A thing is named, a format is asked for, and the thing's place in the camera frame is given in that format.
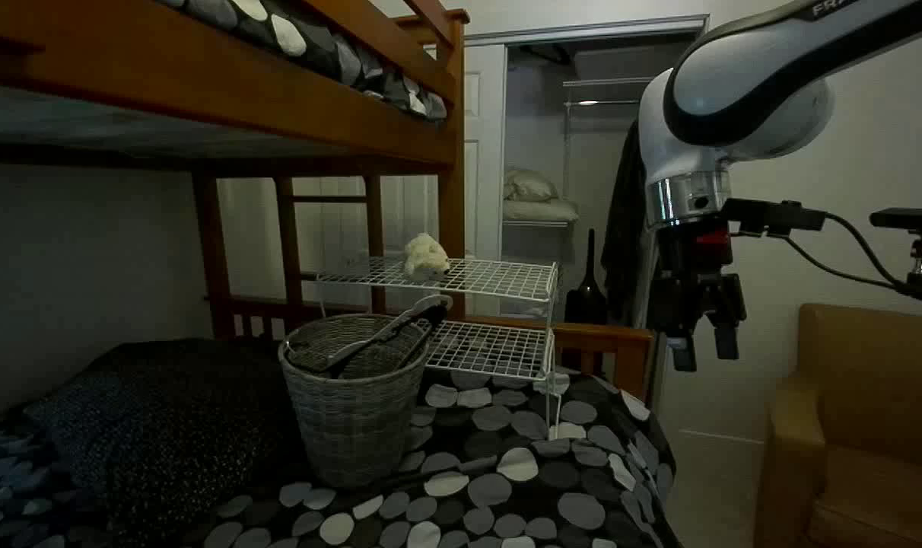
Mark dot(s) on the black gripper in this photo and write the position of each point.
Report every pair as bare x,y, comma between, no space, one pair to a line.
692,284

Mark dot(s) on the white teddy bear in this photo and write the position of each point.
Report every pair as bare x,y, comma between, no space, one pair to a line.
425,258

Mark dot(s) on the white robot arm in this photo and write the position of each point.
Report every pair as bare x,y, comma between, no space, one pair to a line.
745,89

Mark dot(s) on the dark hanging garment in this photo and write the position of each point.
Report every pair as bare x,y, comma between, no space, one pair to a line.
623,251

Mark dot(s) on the black hanging brush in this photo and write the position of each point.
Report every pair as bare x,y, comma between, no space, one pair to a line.
586,304

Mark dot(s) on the tan armchair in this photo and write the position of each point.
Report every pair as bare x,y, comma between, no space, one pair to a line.
845,437

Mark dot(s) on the white folded bedding in closet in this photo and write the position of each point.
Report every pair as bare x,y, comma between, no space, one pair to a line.
532,199

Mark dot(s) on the pebble pattern bedspread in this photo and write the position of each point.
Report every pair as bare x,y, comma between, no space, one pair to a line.
486,471

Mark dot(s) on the grey woven basket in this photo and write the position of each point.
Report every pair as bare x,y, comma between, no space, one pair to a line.
355,430

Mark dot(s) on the dark cloth in basket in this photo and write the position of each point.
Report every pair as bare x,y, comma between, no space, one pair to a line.
362,347

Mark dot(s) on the upper bunk pebble mattress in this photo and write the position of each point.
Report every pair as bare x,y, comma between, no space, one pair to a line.
319,49

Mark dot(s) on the dark speckled pillow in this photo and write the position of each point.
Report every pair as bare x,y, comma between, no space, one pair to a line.
161,430

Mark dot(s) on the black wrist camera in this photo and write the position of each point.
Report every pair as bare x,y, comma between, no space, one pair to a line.
775,221

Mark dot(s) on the white wire rack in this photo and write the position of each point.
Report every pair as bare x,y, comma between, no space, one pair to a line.
502,311

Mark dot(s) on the black camera on stand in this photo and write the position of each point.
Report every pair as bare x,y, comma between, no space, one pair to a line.
909,221

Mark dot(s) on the wooden bunk bed frame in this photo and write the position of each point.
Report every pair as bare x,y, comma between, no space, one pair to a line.
121,120

